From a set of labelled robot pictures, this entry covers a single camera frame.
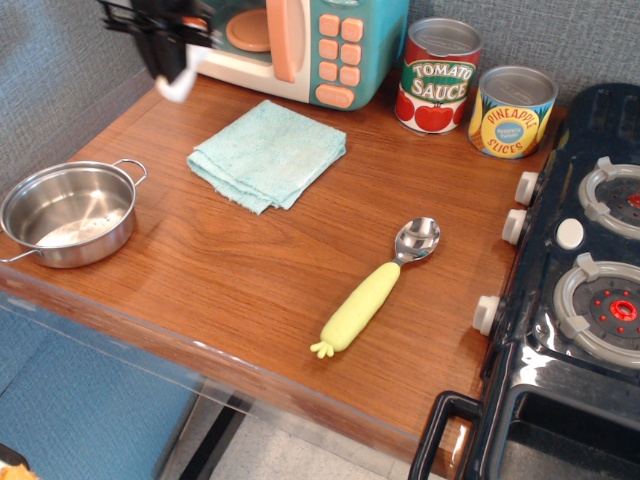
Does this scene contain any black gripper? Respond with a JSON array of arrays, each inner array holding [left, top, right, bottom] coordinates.
[[99, 0, 215, 83]]

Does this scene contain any white plush mushroom brown cap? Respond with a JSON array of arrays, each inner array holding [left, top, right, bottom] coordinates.
[[155, 45, 210, 103]]

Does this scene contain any light blue folded napkin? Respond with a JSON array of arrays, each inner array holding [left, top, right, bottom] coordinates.
[[187, 100, 347, 215]]

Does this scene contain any stainless steel pot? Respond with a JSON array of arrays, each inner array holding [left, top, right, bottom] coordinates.
[[1, 159, 148, 269]]

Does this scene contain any teal toy microwave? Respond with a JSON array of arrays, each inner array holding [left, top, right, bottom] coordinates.
[[188, 1, 409, 111]]

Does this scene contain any tomato sauce can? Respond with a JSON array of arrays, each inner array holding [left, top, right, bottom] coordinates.
[[395, 17, 483, 134]]

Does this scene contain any pineapple slices can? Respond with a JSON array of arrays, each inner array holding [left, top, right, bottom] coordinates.
[[468, 65, 558, 159]]

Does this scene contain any orange object at corner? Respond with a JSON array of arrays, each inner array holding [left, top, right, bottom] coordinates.
[[1, 444, 39, 480]]

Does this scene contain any black toy stove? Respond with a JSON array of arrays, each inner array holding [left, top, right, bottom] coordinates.
[[409, 83, 639, 479]]

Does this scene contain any spoon with yellow-green handle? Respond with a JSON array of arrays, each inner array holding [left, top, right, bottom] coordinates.
[[309, 217, 441, 359]]

